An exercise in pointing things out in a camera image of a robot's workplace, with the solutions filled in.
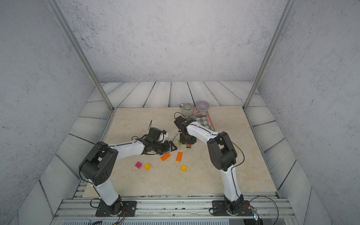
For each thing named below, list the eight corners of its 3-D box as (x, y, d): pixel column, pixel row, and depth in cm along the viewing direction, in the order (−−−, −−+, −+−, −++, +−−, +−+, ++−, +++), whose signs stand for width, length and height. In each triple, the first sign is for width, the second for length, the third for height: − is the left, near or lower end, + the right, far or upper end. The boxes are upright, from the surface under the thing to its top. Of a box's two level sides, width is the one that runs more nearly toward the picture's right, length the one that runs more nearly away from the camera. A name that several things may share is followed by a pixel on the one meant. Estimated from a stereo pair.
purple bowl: (196, 114, 119) (196, 109, 115) (195, 105, 126) (196, 100, 122) (209, 114, 119) (210, 109, 114) (208, 105, 126) (208, 100, 122)
